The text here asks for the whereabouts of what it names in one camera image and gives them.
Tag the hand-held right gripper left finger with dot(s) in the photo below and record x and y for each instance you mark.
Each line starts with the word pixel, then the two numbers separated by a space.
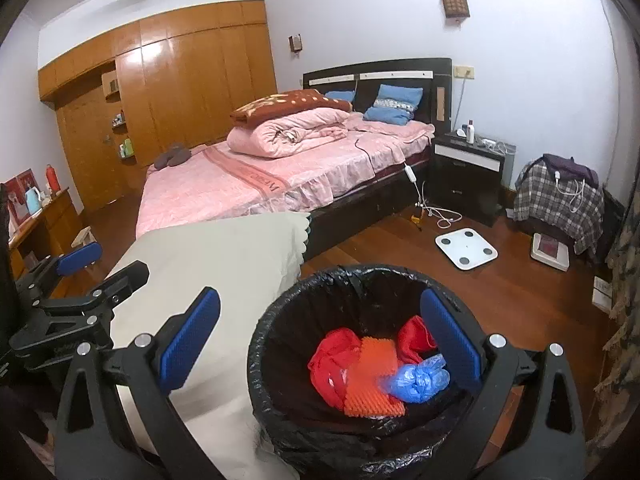
pixel 192 340

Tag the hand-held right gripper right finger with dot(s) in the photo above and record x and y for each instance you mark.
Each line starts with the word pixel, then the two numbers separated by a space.
pixel 450 340

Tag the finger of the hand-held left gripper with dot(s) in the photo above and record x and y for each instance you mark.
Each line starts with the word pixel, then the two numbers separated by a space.
pixel 127 275
pixel 80 255

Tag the blue plastic bag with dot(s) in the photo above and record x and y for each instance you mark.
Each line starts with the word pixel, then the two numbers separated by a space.
pixel 415 380

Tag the orange foam net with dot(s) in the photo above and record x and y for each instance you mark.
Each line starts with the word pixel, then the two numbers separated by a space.
pixel 370 375

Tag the trash bin with black bag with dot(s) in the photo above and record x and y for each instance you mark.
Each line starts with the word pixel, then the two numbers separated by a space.
pixel 300 320

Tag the red plastic bag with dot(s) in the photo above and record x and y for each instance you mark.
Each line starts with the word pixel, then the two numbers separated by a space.
pixel 332 355

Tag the small wooden stool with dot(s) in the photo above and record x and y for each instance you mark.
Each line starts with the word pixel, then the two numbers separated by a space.
pixel 82 234

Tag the wooden desk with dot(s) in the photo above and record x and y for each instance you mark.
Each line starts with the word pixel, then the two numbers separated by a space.
pixel 55 215

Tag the light blue kettle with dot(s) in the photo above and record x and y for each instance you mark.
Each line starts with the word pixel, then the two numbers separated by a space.
pixel 33 201

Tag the red thermos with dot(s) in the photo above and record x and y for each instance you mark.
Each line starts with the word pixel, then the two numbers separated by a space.
pixel 52 180

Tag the cream cloth-covered table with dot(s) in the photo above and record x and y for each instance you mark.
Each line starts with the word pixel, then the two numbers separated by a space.
pixel 215 260

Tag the white bathroom scale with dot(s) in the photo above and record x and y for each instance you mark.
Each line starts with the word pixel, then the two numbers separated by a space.
pixel 467 249

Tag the green bottle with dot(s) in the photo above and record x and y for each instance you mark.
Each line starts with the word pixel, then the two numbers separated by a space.
pixel 128 147

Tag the grey plush slipper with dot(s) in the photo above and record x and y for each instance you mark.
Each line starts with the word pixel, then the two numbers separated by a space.
pixel 179 154
pixel 162 162

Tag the pink bedsheet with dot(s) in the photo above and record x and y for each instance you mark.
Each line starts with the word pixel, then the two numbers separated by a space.
pixel 210 190

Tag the white scale with red panel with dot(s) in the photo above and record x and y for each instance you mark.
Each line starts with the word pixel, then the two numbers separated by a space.
pixel 550 250

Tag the black and white nightstand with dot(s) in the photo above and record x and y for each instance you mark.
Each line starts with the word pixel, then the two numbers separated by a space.
pixel 455 185

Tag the white box with label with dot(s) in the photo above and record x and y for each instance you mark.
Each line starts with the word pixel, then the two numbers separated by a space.
pixel 601 292

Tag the plaid cloth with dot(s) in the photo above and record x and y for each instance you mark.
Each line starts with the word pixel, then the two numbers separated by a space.
pixel 545 200

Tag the dark floral curtain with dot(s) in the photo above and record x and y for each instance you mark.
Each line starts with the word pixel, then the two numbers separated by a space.
pixel 625 310

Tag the white power strip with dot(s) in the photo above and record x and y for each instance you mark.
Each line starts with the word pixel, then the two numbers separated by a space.
pixel 487 141

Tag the folded pink quilt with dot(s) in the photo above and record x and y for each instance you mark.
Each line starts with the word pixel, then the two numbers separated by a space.
pixel 280 135

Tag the wooden wardrobe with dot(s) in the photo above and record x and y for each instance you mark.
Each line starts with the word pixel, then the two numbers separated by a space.
pixel 200 80

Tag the white bottle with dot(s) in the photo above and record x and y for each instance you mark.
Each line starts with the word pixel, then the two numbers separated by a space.
pixel 470 132

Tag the purple garment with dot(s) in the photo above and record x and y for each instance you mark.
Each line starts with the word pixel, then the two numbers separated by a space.
pixel 570 166

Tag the brown floral blanket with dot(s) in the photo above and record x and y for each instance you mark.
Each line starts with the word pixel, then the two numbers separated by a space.
pixel 285 102

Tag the blue pillow with lace band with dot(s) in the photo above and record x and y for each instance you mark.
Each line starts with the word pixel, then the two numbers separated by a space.
pixel 395 95

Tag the dark wooden bed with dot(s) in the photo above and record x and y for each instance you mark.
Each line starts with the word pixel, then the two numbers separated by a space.
pixel 365 92

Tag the plain blue pillow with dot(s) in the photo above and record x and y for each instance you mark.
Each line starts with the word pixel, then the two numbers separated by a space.
pixel 340 96

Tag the red photo frame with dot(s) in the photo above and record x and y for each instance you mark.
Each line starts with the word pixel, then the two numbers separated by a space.
pixel 20 195

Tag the wall socket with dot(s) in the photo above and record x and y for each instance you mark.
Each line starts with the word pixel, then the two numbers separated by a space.
pixel 463 72

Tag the small wooden wall lamp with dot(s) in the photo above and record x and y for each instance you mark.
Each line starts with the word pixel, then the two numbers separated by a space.
pixel 296 42

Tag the large wooden wall lamp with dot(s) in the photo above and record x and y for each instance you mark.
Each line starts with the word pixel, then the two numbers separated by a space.
pixel 455 2

